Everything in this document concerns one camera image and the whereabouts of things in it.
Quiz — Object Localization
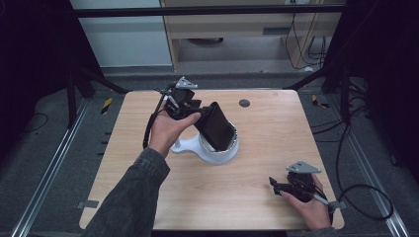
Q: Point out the person's left hand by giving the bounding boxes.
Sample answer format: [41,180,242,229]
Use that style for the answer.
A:
[147,109,203,159]

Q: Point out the black horizontal frame bar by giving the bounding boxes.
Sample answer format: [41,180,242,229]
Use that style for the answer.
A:
[70,3,348,19]

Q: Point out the black floor cables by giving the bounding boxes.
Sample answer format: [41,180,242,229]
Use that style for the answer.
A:
[310,94,375,144]

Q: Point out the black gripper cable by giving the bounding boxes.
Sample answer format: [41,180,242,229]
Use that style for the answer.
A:
[309,122,395,222]
[141,88,170,150]

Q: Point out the aluminium floor rail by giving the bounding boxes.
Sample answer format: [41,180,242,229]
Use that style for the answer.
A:
[328,93,411,237]
[9,98,91,237]

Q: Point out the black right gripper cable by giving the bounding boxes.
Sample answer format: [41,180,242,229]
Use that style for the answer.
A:
[309,122,395,222]

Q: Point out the silver bowl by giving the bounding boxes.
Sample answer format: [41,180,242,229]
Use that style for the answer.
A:
[198,120,239,155]

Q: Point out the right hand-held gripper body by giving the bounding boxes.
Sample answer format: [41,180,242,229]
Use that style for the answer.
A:
[285,160,322,203]

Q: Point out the light wooden desk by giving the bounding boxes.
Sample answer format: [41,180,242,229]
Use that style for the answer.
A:
[159,0,348,72]

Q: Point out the yellow black tape strip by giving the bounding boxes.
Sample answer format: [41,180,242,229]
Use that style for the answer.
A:
[310,94,331,110]
[100,97,114,116]

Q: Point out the black cables under desk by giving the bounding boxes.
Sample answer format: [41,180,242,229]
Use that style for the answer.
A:
[284,12,328,72]

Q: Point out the white cabinet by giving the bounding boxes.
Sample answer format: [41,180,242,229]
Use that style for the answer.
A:
[68,0,174,69]

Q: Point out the black metal stand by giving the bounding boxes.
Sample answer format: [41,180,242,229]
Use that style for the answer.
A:
[64,60,130,130]
[282,60,367,126]

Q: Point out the thin black floor cable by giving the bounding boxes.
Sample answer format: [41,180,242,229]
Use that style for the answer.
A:
[22,112,49,134]

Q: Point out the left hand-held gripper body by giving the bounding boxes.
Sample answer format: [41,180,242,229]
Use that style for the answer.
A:
[162,75,203,120]

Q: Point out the grey tape piece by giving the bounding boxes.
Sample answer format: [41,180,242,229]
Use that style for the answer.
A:
[329,199,348,210]
[75,198,100,210]

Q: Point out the person's right hand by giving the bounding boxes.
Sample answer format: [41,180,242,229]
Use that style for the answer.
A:
[279,173,333,231]

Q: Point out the black curtain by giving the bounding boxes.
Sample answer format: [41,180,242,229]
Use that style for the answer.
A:
[0,0,104,162]
[324,0,419,181]

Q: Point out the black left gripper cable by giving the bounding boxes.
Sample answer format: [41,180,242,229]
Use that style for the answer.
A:
[141,88,170,150]

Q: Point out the white key stand with post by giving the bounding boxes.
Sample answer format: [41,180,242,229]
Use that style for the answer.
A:
[170,130,241,166]

